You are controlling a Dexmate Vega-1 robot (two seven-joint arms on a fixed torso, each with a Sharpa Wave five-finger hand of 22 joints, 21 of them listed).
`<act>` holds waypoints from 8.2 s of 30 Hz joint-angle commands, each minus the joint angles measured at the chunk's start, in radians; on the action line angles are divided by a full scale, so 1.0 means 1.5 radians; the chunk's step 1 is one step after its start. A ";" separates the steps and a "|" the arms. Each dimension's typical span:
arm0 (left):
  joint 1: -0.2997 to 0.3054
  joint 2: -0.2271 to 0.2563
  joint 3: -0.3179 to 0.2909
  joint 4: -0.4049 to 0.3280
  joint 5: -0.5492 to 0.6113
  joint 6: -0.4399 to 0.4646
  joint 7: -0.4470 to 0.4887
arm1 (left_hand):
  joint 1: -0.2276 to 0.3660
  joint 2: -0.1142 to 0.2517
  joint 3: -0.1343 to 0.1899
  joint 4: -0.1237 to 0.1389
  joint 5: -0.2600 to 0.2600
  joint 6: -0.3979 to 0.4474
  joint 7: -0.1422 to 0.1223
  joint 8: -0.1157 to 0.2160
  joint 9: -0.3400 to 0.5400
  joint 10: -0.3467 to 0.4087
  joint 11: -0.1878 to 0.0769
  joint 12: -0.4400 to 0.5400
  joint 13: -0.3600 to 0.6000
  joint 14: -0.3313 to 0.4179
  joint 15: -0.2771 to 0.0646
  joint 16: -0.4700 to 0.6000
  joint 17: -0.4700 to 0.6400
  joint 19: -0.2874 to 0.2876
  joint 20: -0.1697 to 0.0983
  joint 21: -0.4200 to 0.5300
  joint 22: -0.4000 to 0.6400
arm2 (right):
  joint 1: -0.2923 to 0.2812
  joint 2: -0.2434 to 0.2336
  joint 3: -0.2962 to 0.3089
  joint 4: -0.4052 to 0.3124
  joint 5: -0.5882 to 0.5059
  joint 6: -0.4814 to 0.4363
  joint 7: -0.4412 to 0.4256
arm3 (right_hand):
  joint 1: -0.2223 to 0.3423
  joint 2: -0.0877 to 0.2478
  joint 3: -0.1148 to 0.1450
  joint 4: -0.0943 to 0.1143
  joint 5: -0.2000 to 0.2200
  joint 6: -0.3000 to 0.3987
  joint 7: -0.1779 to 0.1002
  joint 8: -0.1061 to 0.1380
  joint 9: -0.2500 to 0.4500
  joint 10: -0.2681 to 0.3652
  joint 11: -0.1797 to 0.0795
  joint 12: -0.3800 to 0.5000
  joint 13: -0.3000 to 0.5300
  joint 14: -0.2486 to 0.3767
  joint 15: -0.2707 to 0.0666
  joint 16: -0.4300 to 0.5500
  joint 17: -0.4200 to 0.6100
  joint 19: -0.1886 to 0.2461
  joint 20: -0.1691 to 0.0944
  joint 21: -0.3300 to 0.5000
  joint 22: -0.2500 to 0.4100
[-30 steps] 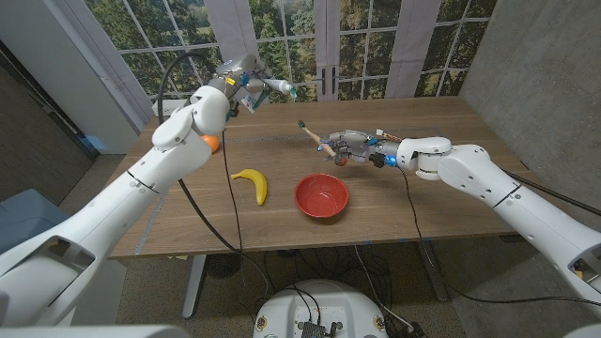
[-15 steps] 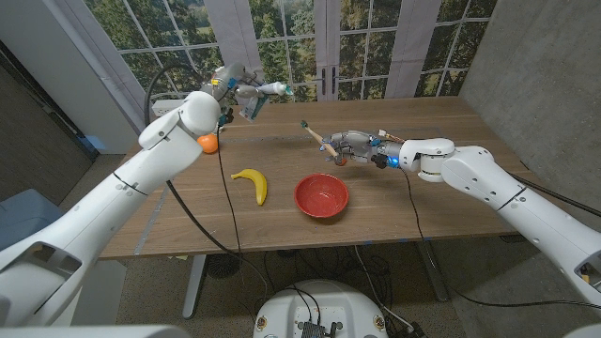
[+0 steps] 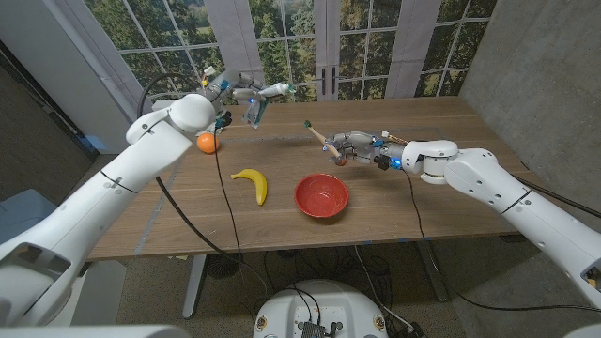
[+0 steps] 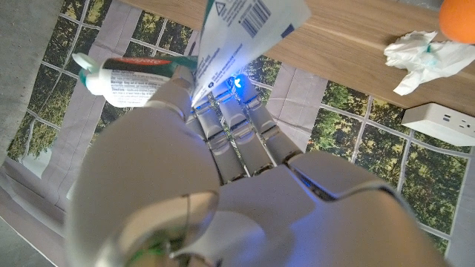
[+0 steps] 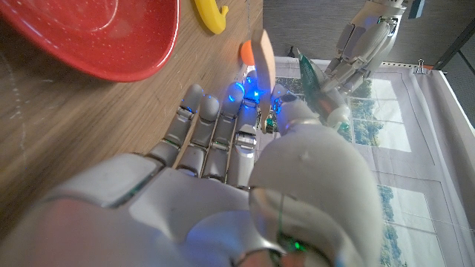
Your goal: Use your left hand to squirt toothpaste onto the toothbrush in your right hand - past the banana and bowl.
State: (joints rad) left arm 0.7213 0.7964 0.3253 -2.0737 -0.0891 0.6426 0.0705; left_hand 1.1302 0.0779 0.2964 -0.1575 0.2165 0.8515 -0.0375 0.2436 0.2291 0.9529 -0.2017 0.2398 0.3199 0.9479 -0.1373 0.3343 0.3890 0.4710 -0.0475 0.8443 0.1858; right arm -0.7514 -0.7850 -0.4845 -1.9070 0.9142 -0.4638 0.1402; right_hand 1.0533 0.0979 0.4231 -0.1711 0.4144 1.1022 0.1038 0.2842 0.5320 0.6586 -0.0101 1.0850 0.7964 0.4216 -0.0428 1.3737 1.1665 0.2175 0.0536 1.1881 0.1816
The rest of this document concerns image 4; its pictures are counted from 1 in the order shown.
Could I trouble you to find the white green toothpaste tube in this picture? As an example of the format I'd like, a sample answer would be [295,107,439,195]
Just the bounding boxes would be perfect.
[72,0,312,109]

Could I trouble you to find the orange fruit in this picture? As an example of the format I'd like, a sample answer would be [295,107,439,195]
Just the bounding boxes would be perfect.
[439,0,475,45]

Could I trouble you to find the white power strip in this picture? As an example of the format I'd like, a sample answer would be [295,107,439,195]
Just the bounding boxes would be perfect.
[401,102,475,147]

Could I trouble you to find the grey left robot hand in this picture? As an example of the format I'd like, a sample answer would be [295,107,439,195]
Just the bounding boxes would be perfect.
[65,65,446,267]

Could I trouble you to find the printed window backdrop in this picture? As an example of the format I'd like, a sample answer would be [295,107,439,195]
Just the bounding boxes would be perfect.
[0,0,475,267]

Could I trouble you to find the crumpled white tissue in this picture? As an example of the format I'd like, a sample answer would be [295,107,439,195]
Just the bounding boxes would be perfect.
[383,30,475,96]

